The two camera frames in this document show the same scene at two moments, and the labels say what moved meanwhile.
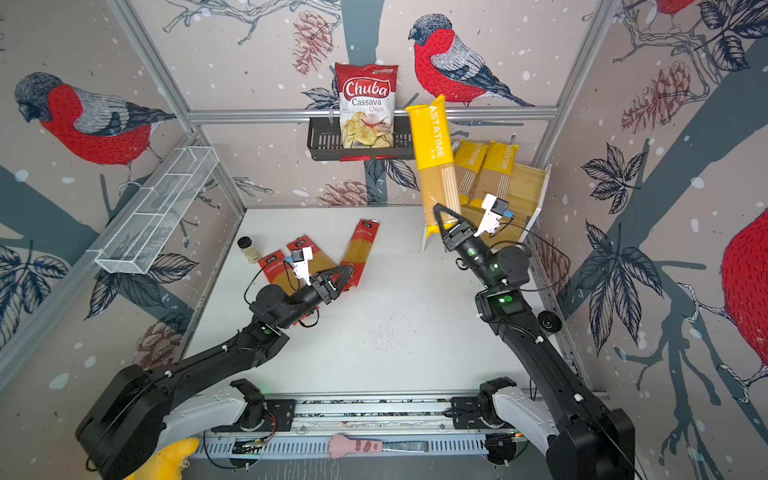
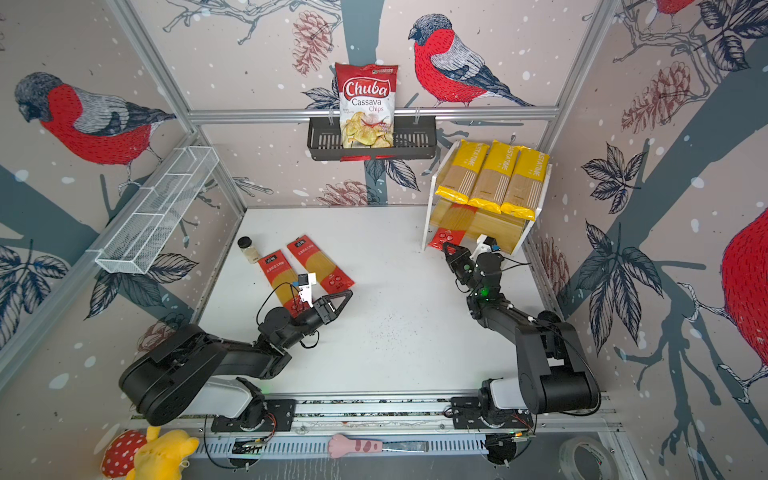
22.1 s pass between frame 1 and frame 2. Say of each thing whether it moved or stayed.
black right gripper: moved
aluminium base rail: stayed
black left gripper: moved
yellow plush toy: stayed
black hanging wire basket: stayed
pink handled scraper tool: stayed
